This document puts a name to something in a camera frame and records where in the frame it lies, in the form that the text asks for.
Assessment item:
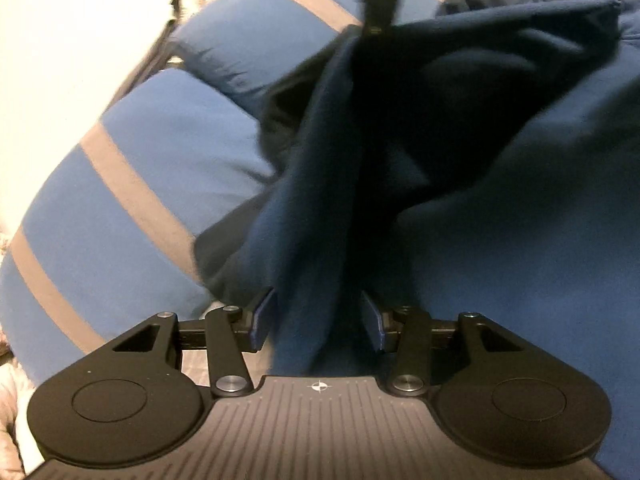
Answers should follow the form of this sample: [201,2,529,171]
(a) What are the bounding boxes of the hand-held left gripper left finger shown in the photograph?
[112,287,278,398]

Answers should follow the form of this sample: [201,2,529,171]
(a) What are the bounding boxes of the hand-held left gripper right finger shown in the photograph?
[360,290,526,398]

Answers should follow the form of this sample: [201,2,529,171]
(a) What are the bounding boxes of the blue fleece jacket dark lining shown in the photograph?
[192,0,640,480]

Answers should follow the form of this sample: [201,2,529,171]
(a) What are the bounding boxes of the white quilted bedspread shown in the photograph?
[181,300,221,388]

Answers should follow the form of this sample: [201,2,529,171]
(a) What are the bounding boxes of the blue pillow with beige stripes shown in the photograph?
[169,0,483,123]
[0,67,281,391]

